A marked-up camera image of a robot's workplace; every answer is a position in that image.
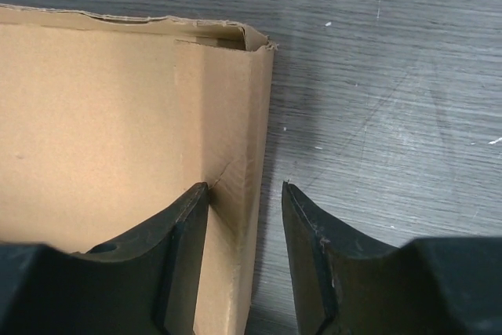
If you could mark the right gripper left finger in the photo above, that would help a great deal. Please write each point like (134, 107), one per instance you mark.
(143, 281)

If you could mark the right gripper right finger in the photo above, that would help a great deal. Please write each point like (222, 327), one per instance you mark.
(346, 282)

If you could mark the cardboard box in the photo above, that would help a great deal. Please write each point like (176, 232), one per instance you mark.
(106, 120)

